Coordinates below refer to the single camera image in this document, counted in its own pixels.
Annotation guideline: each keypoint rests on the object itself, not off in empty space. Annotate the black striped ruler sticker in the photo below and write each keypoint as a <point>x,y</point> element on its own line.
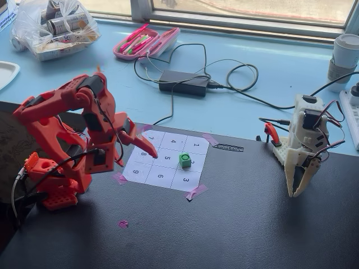
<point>227,147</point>

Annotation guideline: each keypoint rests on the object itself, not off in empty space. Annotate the orange and black clamp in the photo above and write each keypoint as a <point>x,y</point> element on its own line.
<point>271,131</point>

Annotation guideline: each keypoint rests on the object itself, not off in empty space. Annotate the black power adapter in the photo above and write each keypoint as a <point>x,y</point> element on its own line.
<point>182,82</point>

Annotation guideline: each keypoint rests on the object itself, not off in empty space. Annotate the printed cardboard box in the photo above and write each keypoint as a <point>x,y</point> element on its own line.
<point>7,16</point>

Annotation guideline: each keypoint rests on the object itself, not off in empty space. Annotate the pink pencil case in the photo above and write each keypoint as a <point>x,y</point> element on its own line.
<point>126,56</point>

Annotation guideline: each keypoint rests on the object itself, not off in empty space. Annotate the white food container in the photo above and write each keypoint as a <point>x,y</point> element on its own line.
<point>56,53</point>

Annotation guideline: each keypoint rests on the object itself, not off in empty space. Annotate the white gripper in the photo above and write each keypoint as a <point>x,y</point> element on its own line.
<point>300,165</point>

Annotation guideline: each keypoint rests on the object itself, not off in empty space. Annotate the white paper plate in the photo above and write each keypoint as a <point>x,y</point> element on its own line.
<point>7,73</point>

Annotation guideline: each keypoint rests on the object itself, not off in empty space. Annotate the black plug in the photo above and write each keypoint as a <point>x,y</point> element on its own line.
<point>356,89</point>

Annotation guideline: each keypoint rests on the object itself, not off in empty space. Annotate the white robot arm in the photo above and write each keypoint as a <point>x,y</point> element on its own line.
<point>305,106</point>

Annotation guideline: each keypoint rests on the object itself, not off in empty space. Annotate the grey window frame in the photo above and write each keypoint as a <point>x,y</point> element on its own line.
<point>244,23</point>

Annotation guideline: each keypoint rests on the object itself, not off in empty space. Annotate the white numbered grid paper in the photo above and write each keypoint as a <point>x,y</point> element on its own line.
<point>162,173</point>

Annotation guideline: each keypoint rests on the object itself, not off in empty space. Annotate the white power strip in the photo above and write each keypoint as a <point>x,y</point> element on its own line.
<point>350,117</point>

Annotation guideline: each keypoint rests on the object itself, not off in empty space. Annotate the orange wrist camera housing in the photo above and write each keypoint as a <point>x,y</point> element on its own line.
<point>98,165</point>

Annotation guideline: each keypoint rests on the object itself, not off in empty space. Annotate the white paper coffee cup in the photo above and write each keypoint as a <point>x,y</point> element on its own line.
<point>343,53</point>

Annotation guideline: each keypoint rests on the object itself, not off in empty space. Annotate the dark drink can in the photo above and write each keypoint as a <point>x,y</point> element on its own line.
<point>67,23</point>

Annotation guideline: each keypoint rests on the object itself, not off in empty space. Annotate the pink tape with black mark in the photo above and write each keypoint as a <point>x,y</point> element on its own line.
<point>196,192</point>

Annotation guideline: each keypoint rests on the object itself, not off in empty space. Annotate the green pen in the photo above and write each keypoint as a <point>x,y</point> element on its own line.
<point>138,45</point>

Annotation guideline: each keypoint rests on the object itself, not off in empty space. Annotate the dark patterned cloth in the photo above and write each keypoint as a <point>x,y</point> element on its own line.
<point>8,140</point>

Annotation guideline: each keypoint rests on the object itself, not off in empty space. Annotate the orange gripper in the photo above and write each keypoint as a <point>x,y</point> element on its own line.
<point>134,135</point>

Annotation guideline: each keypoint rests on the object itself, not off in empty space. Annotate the clear plastic bag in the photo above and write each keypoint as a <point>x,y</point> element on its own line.
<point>28,25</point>

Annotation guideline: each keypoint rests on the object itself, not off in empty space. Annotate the pink pen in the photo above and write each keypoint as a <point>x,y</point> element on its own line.
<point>134,36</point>

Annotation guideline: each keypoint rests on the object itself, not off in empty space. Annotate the small pink round sticker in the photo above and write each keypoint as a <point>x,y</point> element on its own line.
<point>123,224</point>

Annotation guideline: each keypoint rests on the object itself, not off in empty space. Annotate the pink tape piece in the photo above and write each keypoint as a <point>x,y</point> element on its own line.
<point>120,178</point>
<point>147,128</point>
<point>210,138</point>

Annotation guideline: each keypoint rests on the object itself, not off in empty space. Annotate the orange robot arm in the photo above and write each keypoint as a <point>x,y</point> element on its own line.
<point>36,112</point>

